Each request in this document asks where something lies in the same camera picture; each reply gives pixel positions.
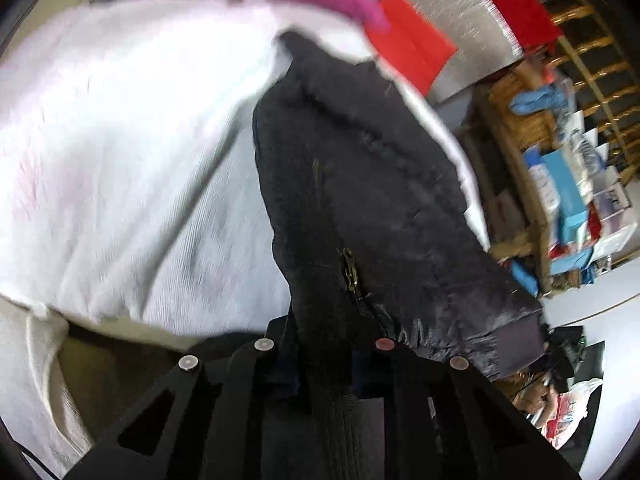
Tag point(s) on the silver foil insulation panel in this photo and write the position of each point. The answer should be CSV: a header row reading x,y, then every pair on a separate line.
x,y
485,43

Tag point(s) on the black quilted jacket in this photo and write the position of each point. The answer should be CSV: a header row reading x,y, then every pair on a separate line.
x,y
369,231

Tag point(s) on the red pillow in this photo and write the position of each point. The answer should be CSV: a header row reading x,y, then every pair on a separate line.
x,y
411,44

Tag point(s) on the wooden stair railing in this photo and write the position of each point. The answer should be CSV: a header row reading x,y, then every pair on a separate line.
x,y
605,80

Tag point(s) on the wicker basket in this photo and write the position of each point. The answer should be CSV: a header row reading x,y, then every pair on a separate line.
x,y
532,128

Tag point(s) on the red blanket on railing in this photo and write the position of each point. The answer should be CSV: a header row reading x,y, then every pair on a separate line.
x,y
530,22

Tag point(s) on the white bed blanket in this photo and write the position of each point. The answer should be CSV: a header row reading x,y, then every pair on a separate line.
x,y
129,187

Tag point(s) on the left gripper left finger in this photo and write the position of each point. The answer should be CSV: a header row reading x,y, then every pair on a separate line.
x,y
203,420

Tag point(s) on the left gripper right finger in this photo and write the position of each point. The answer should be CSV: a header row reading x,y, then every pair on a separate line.
x,y
422,419

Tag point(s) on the blue cloth in basket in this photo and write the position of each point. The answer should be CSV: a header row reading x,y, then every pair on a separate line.
x,y
548,97

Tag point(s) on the blue fashion box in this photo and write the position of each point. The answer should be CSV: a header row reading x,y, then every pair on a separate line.
x,y
573,213

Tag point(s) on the patterned white package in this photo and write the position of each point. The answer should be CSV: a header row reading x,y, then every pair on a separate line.
x,y
544,184

